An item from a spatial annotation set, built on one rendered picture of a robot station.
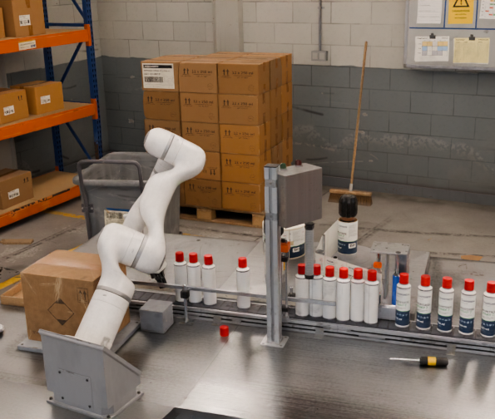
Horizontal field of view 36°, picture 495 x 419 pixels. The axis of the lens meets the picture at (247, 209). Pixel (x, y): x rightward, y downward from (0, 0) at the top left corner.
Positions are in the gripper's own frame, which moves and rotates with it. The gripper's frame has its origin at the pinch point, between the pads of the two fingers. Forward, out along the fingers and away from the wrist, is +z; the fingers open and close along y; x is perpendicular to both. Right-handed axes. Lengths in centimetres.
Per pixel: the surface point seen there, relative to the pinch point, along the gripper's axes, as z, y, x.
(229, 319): 19.7, -5.0, -24.5
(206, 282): 3.5, -2.7, -20.3
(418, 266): 39, 59, -87
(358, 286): 20, -2, -77
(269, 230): -13, -17, -58
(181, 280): 0.4, -2.3, -10.0
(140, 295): 2.7, -0.3, 11.8
